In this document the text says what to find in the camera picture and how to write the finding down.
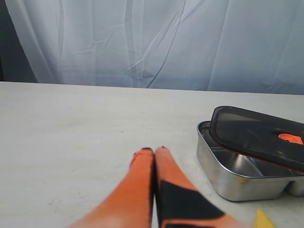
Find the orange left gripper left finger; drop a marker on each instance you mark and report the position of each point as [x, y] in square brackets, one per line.
[130, 204]

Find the stainless steel lunch box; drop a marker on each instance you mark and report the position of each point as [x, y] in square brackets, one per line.
[236, 177]

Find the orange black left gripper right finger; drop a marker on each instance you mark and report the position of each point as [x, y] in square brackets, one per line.
[180, 204]

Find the dark lid with orange valve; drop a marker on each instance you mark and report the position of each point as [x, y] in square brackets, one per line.
[269, 138]

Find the yellow cheese wedge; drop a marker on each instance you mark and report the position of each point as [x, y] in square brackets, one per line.
[261, 220]

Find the white backdrop curtain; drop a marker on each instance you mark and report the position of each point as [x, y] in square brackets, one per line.
[252, 46]

